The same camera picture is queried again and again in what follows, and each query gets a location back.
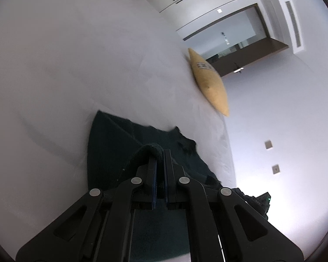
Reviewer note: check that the bed with white sheet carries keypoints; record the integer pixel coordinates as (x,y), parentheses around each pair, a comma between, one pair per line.
(71,73)

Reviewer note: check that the white air vent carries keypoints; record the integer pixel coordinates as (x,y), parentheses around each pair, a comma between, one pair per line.
(292,23)

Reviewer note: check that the yellow pillow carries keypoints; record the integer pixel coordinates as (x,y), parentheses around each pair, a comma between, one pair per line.
(210,87)

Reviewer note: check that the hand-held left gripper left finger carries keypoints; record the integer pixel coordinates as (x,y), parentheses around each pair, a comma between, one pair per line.
(154,177)

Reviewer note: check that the dark green sweater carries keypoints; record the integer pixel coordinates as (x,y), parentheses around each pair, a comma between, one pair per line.
(112,147)

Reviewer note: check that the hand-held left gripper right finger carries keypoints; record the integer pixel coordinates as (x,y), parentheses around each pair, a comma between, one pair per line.
(166,177)

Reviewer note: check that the brown door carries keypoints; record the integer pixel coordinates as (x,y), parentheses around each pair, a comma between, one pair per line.
(262,51)

